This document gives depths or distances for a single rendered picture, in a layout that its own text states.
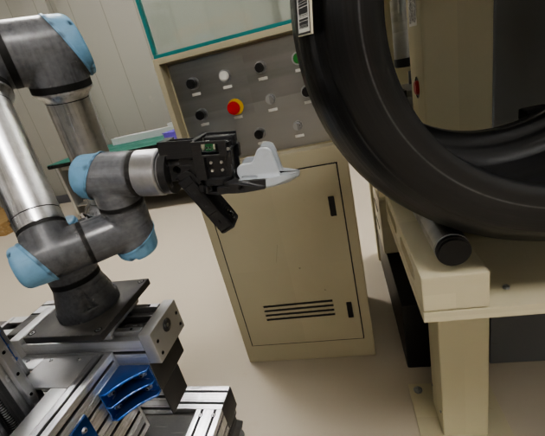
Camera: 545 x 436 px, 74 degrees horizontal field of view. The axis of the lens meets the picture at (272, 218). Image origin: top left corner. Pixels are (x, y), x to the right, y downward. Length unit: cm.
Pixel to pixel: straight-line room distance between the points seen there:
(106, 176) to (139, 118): 446
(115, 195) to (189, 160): 14
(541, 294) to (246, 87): 97
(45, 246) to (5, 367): 39
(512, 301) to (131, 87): 478
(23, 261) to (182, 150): 29
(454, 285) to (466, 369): 69
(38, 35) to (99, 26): 435
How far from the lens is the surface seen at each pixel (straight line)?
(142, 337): 94
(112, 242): 66
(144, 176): 58
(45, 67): 84
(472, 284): 57
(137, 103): 503
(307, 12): 41
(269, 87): 123
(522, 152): 78
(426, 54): 83
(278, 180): 54
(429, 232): 56
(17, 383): 101
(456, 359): 120
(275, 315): 153
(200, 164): 55
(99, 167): 62
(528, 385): 162
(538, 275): 68
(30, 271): 66
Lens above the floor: 118
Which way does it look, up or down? 22 degrees down
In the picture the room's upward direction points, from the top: 14 degrees counter-clockwise
